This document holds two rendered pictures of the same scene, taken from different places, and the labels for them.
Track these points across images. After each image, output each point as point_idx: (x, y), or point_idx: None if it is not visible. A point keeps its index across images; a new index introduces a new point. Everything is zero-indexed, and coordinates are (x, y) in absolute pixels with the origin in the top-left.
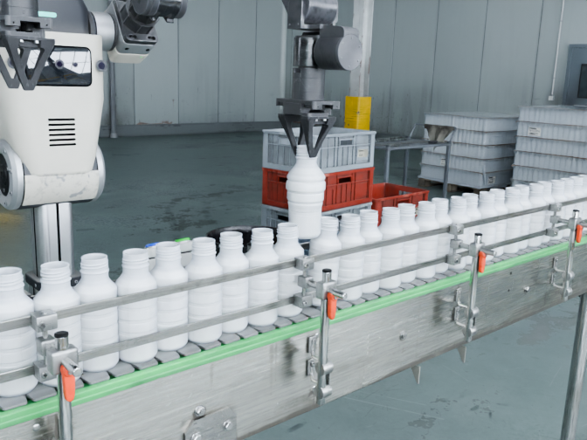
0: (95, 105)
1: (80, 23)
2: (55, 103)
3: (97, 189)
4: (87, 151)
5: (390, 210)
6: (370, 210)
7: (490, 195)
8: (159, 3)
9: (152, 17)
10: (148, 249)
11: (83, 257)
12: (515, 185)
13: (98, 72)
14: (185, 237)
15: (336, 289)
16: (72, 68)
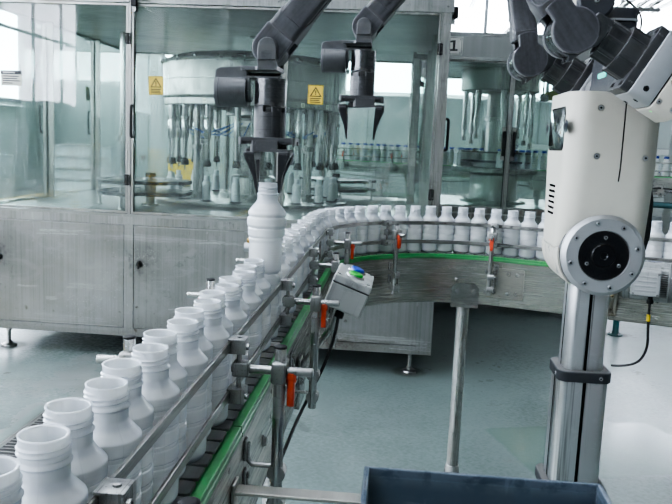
0: (562, 171)
1: (613, 78)
2: (552, 168)
3: (560, 270)
4: (555, 223)
5: (226, 276)
6: (246, 274)
7: (149, 332)
8: (544, 42)
9: (562, 60)
10: (340, 263)
11: (297, 232)
12: (125, 381)
13: (568, 133)
14: (351, 270)
15: (198, 292)
16: (558, 131)
